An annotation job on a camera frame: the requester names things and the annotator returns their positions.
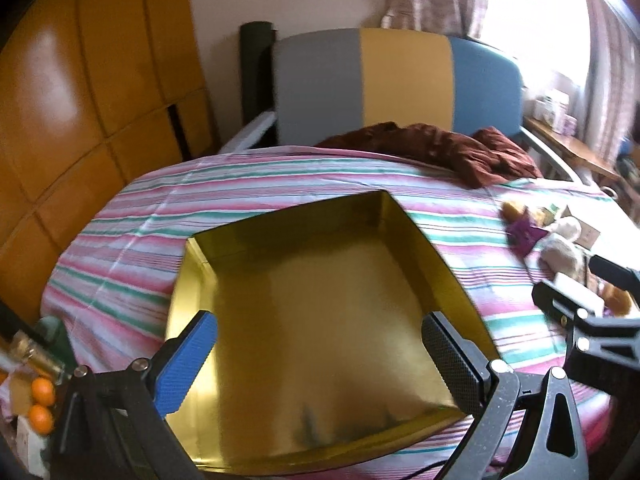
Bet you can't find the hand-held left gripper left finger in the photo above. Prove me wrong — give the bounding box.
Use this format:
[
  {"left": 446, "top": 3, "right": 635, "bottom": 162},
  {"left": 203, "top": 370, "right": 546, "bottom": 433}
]
[{"left": 52, "top": 310, "right": 219, "bottom": 480}]

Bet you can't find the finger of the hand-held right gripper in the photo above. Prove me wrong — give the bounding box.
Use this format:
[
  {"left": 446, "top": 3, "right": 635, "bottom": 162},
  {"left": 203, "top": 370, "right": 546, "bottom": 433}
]
[
  {"left": 532, "top": 280, "right": 640, "bottom": 396},
  {"left": 590, "top": 255, "right": 640, "bottom": 291}
]

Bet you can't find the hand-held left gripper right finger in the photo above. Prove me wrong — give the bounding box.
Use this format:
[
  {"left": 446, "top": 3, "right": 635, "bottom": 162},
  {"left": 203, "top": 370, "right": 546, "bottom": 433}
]
[{"left": 421, "top": 311, "right": 586, "bottom": 480}]

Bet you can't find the pale cream packet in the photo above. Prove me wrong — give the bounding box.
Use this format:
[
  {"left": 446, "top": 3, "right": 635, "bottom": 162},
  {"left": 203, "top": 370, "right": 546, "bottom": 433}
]
[{"left": 554, "top": 272, "right": 607, "bottom": 312}]

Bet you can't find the white plastic ball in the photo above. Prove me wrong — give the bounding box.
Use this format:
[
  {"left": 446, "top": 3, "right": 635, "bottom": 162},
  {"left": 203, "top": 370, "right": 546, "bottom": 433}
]
[
  {"left": 550, "top": 217, "right": 582, "bottom": 242},
  {"left": 539, "top": 240, "right": 587, "bottom": 282}
]

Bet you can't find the cream carton box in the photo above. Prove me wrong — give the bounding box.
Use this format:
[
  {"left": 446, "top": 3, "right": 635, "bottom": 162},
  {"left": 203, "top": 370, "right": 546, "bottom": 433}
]
[{"left": 565, "top": 216, "right": 602, "bottom": 250}]

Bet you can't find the purple snack packet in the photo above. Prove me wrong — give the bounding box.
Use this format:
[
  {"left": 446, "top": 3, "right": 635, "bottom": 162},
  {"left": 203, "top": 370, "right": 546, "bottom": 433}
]
[{"left": 505, "top": 212, "right": 549, "bottom": 257}]

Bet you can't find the gold cardboard box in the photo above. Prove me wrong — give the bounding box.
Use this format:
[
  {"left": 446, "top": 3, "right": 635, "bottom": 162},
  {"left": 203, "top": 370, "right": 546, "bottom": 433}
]
[{"left": 164, "top": 190, "right": 501, "bottom": 476}]

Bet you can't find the brown bread bun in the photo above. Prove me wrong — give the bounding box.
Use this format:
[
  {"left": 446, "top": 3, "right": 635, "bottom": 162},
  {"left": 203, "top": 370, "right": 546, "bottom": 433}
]
[{"left": 600, "top": 282, "right": 634, "bottom": 317}]

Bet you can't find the striped bed sheet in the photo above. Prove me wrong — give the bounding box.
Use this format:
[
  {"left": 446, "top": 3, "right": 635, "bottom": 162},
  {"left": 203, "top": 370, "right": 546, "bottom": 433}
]
[{"left": 40, "top": 145, "right": 626, "bottom": 480}]

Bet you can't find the wooden shelf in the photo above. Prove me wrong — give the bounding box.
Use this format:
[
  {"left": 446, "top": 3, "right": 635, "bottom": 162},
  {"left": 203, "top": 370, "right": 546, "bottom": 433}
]
[{"left": 522, "top": 115, "right": 623, "bottom": 186}]

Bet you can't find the orange fruit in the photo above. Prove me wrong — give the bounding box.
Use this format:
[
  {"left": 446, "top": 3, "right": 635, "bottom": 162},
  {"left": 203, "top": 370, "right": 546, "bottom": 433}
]
[
  {"left": 27, "top": 404, "right": 55, "bottom": 435},
  {"left": 31, "top": 377, "right": 55, "bottom": 406}
]

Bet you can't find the white box on shelf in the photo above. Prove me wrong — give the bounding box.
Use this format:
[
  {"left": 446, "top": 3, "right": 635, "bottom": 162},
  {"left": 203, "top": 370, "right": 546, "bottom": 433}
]
[{"left": 530, "top": 87, "right": 581, "bottom": 136}]

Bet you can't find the brown blanket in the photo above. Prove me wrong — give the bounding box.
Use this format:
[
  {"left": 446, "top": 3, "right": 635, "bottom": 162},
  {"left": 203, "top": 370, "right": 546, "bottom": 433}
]
[{"left": 315, "top": 121, "right": 543, "bottom": 188}]

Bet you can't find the grey yellow blue headboard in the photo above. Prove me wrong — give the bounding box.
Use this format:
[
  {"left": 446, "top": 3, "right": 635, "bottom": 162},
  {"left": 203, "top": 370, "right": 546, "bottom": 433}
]
[{"left": 272, "top": 27, "right": 525, "bottom": 146}]

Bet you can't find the wooden wardrobe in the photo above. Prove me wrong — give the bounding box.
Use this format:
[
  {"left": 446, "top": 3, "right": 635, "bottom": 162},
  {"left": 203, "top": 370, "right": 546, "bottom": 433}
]
[{"left": 0, "top": 0, "right": 221, "bottom": 321}]

